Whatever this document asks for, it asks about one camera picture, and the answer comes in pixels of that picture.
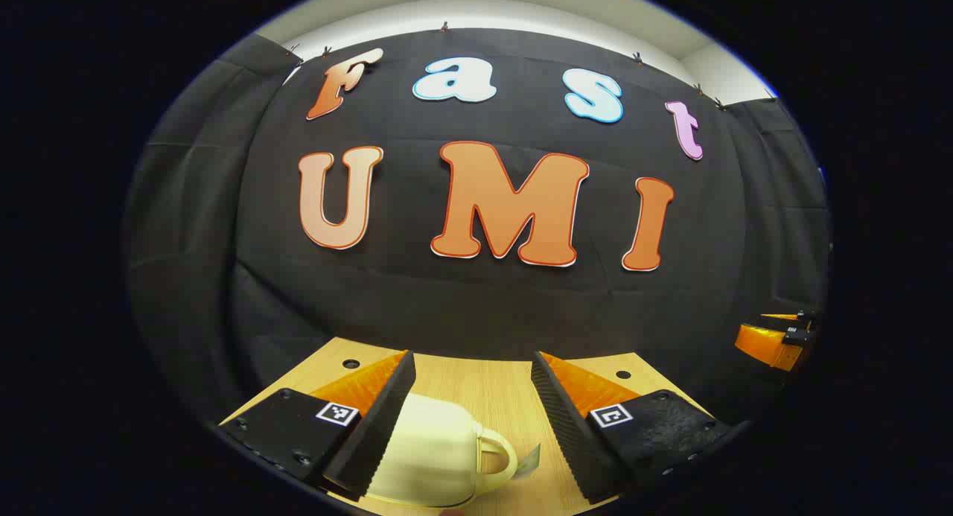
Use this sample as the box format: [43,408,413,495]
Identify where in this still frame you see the pale yellow suitcase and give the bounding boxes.
[365,393,520,509]

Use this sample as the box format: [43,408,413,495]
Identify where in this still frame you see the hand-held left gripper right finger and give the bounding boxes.
[530,351,734,506]

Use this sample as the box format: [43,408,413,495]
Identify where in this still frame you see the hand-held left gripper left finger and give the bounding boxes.
[216,350,416,502]

